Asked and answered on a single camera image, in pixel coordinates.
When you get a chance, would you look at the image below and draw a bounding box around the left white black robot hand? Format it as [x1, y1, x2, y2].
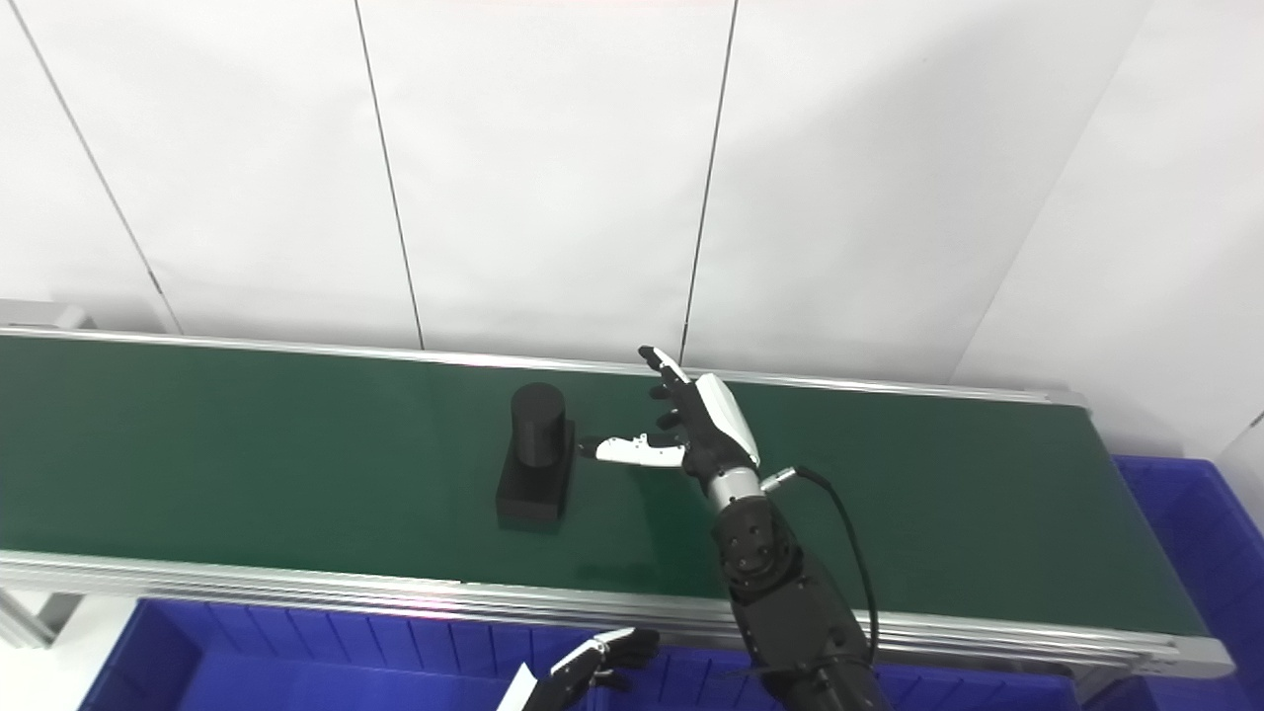
[497, 627, 662, 711]

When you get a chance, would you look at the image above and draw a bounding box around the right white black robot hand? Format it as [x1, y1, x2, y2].
[578, 346, 762, 486]

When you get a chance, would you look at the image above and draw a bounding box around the black cylinder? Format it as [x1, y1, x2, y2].
[496, 383, 578, 525]

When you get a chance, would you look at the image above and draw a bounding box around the blue plastic bin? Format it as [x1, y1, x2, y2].
[79, 597, 633, 711]
[612, 647, 1083, 711]
[1081, 454, 1264, 711]

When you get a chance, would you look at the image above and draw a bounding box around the green conveyor belt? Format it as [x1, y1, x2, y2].
[0, 336, 1208, 638]
[0, 326, 1236, 684]

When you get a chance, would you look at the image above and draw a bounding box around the aluminium conveyor leg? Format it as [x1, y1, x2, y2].
[0, 588, 86, 649]

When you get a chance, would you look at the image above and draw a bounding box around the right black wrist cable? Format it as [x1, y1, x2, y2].
[760, 466, 881, 665]

